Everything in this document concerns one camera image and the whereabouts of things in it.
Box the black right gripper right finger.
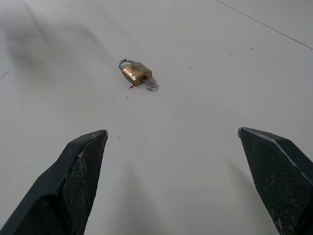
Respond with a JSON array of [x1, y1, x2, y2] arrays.
[[237, 127, 313, 235]]

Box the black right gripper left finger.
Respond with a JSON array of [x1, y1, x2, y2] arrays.
[[0, 129, 109, 235]]

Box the silver key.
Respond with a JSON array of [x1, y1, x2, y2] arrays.
[[142, 76, 159, 91]]

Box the brass padlock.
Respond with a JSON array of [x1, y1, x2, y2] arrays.
[[118, 58, 153, 87]]

